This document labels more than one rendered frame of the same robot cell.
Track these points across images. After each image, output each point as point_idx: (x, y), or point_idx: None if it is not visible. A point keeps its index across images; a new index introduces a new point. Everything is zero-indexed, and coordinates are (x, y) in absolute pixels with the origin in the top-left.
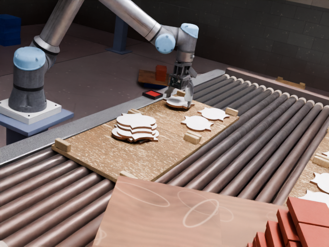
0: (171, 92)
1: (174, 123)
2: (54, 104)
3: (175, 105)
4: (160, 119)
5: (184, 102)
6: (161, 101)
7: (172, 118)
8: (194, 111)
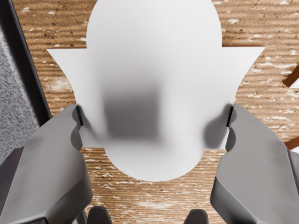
0: (80, 138)
1: (223, 221)
2: None
3: (176, 175)
4: (174, 223)
5: (192, 90)
6: (57, 99)
7: (201, 200)
8: (264, 82)
